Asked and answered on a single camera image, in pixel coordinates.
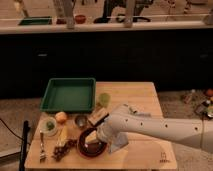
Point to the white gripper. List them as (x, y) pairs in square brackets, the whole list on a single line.
[(103, 133)]

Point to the dark brown bowl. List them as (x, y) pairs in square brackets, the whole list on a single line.
[(90, 146)]

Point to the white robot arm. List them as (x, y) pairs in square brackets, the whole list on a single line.
[(194, 133)]

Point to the green plastic tray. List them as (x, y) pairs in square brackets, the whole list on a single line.
[(72, 95)]

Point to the background green tray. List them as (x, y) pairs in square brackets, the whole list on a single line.
[(27, 21)]

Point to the blue grey cloth wedge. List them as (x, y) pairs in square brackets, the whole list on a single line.
[(118, 142)]

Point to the wooden block brush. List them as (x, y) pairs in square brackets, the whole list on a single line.
[(97, 115)]

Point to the small metal cup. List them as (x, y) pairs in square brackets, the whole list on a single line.
[(81, 121)]

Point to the green cup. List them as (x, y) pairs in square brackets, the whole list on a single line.
[(104, 99)]

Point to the yellow banana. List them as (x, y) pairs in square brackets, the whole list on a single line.
[(63, 137)]

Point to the orange fruit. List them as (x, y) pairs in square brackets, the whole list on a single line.
[(61, 117)]

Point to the purple grapes bunch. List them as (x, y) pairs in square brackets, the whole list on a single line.
[(60, 151)]

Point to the metal fork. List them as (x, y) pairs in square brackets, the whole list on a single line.
[(42, 150)]

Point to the black stand pole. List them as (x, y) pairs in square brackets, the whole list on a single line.
[(24, 143)]

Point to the background orange bowl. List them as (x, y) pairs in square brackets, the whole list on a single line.
[(80, 19)]

